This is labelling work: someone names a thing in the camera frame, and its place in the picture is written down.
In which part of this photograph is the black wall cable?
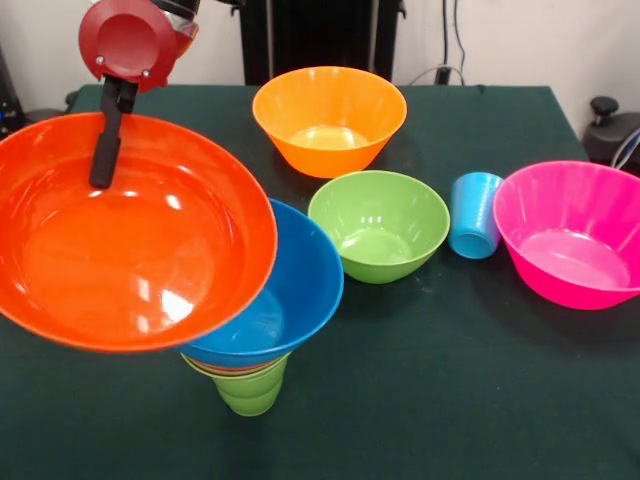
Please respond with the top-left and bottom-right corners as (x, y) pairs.
(442, 0), (469, 86)

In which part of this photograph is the large green bowl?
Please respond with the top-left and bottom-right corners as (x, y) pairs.
(307, 170), (452, 285)

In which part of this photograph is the large yellow-orange bowl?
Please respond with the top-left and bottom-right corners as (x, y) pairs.
(251, 66), (408, 180)

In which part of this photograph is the small orange bowl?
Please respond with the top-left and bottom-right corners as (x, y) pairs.
(188, 360), (274, 376)

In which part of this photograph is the dark green tablecloth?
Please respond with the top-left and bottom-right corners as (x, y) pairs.
(0, 83), (640, 480)

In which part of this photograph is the grey chair with black knob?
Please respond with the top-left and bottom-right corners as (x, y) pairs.
(582, 96), (640, 174)

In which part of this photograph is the wide red-orange bowl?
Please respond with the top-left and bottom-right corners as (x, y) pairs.
(0, 111), (279, 355)

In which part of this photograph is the black equipment box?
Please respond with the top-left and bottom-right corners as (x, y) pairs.
(0, 44), (26, 139)

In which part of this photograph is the stack of green cups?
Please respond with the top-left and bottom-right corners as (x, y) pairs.
(212, 352), (292, 418)

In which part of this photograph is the white cable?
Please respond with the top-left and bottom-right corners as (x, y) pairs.
(407, 64), (442, 86)

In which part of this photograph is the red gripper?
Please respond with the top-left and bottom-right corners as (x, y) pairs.
(78, 0), (180, 190)

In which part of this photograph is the small green bowl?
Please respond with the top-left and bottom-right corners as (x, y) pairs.
(180, 352), (226, 381)

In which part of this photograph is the large pink bowl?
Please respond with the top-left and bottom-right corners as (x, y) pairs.
(492, 160), (640, 312)

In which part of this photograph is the blue cup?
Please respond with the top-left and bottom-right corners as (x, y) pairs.
(447, 171), (505, 260)

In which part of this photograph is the blue bowl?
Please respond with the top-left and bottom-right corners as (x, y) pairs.
(177, 198), (346, 370)

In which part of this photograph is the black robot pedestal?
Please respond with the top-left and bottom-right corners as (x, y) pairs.
(230, 0), (407, 86)

